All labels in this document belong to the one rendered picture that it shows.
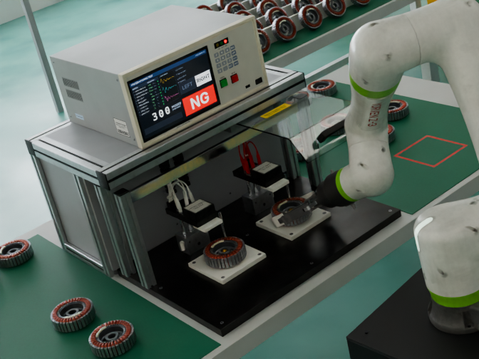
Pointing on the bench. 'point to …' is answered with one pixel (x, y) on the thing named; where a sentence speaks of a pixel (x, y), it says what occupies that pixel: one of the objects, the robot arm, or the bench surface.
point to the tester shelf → (285, 77)
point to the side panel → (72, 214)
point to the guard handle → (331, 131)
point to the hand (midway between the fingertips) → (291, 210)
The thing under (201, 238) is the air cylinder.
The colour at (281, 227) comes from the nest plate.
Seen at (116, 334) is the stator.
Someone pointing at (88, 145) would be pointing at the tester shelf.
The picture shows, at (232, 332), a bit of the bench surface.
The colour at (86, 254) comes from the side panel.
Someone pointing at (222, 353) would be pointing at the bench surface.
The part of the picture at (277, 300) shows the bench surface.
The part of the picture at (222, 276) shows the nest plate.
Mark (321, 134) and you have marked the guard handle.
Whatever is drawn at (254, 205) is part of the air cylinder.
